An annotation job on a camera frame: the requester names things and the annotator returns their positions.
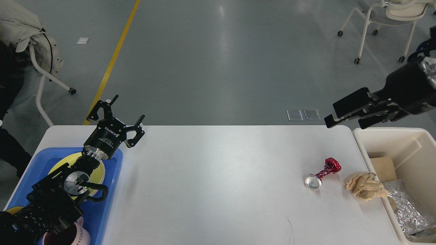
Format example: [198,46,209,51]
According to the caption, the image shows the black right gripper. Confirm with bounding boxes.
[324,61,436,130]

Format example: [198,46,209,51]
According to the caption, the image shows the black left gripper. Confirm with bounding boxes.
[84,94,145,160]

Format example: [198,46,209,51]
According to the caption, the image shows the yellow plastic plate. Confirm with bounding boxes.
[48,152,105,184]

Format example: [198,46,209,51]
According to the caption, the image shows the brown paper bag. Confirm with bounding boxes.
[370,157,397,183]

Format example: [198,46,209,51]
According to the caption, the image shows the brown paper wad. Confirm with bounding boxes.
[344,171,390,201]

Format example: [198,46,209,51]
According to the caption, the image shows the crushed red can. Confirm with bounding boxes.
[304,157,342,190]

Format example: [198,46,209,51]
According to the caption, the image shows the pink mug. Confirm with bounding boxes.
[42,217,92,245]

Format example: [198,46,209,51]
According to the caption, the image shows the silver foil tray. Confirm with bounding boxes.
[383,179,435,235]

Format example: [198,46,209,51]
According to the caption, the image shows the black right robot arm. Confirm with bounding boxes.
[324,27,436,129]

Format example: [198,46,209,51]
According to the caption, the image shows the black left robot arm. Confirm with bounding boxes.
[1,95,145,245]

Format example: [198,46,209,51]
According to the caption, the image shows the beige plastic bin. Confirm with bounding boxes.
[352,127,436,244]

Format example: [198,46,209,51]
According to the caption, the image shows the clear floor plate right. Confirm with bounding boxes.
[303,109,321,120]

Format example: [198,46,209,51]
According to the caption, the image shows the clear floor plate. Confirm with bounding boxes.
[286,110,304,121]
[303,109,321,120]

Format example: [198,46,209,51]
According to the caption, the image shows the clear floor plate left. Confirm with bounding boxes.
[286,110,304,121]

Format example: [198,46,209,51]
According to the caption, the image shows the blue plastic tray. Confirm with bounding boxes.
[5,147,123,245]

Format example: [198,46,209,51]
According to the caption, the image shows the white chair left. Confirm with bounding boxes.
[29,44,77,127]

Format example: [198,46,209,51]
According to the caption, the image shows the white rolling chair right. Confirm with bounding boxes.
[337,0,435,64]

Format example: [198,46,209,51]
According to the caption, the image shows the person in black clothes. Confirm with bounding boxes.
[0,43,33,177]

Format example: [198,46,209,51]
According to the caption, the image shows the blue yellow mug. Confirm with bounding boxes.
[5,206,24,215]

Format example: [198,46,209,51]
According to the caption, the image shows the white jacket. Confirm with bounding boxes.
[0,0,63,77]

